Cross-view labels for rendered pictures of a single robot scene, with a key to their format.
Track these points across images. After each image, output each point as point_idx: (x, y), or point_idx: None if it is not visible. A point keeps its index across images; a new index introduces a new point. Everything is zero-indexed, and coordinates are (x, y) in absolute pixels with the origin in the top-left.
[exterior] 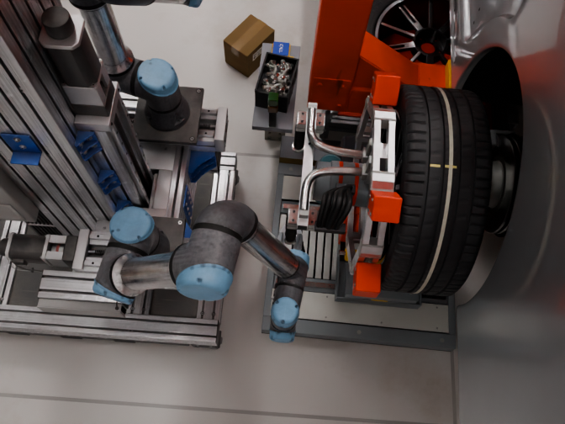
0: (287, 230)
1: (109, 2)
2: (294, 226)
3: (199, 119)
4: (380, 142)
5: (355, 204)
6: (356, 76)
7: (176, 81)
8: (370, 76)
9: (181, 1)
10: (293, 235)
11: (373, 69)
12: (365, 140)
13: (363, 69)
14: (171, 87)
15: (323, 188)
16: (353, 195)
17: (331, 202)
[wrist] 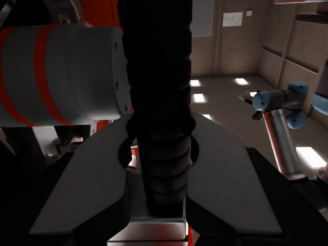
0: (179, 171)
1: (321, 206)
2: (157, 242)
3: (326, 22)
4: (34, 4)
5: (0, 99)
6: (109, 3)
7: (317, 104)
8: (95, 7)
9: (272, 120)
10: (140, 108)
11: (96, 23)
12: (60, 5)
13: (106, 20)
14: (327, 109)
15: (103, 117)
16: (28, 121)
17: (60, 93)
